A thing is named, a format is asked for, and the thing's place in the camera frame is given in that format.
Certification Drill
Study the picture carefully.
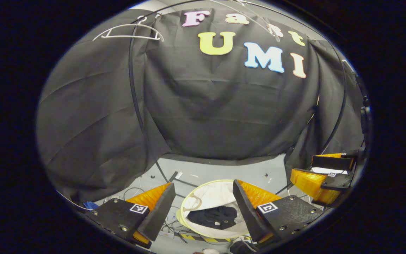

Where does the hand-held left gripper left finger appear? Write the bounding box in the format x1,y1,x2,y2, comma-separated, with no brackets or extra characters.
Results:
83,182,177,249

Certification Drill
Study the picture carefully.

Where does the cream mesh laundry hamper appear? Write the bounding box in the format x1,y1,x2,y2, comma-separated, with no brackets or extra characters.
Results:
176,179,260,240

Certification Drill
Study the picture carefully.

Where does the white clothes hanger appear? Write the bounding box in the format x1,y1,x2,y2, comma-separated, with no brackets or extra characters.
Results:
208,0,282,43
92,15,165,43

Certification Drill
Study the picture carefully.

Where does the black backdrop cloth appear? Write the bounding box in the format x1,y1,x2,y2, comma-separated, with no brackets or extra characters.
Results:
36,7,365,205

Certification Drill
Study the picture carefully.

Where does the yellow black hazard tape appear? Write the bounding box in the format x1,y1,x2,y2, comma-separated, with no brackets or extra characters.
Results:
179,233,232,243

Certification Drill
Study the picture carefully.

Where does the black knit jacket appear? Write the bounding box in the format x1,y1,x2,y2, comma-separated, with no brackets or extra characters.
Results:
187,206,239,230

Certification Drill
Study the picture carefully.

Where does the black metal clothes rack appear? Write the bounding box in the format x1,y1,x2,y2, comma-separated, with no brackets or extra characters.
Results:
128,0,348,187

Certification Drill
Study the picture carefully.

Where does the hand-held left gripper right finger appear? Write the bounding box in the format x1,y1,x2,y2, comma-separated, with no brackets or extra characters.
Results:
232,179,327,247

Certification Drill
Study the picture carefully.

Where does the black cable bundle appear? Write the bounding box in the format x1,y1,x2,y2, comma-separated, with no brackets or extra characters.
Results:
159,219,189,244

